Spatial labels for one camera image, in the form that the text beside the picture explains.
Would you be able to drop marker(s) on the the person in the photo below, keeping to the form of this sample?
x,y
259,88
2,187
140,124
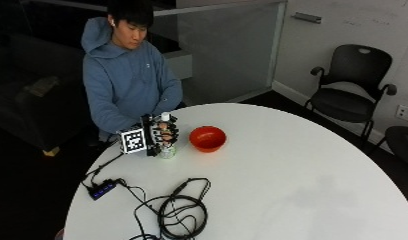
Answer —
x,y
124,76

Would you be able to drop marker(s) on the black office chair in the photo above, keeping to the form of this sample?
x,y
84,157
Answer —
x,y
345,103
404,141

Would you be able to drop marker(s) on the black usb hub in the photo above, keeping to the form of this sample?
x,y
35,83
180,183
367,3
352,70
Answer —
x,y
102,190

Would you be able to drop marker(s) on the white wall outlet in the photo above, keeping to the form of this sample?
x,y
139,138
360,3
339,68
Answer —
x,y
405,113

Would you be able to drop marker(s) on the white marker cube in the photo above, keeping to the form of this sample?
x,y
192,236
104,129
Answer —
x,y
132,140

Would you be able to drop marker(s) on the white earbud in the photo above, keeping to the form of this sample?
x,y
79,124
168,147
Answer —
x,y
111,23

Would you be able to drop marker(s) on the red bowl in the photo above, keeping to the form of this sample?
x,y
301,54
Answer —
x,y
207,139

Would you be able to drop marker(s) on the glass partition panel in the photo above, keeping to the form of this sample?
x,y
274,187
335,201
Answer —
x,y
231,50

